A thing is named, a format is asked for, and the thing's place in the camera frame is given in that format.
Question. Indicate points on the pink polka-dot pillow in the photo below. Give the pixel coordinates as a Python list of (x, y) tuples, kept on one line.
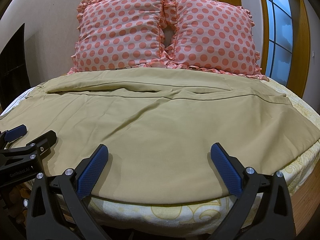
[(119, 34), (211, 36)]

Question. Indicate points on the dark bedside furniture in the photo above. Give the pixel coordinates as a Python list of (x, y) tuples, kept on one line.
[(14, 76)]

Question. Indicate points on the left pink polka-dot pillow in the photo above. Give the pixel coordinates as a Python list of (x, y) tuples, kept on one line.
[(119, 34)]

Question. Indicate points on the window with blue glass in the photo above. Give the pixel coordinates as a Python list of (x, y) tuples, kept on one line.
[(280, 40)]

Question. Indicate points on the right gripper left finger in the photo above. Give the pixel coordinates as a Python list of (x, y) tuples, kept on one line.
[(56, 209)]

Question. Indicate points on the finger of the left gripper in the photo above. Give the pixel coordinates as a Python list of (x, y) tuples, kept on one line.
[(24, 163), (9, 136)]

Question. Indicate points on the right pink polka-dot pillow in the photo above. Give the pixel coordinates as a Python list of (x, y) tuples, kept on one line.
[(211, 36)]

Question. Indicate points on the khaki beige pants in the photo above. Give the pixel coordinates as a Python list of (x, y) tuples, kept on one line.
[(160, 134)]

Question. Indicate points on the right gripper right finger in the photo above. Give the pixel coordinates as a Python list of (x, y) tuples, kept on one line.
[(263, 208)]

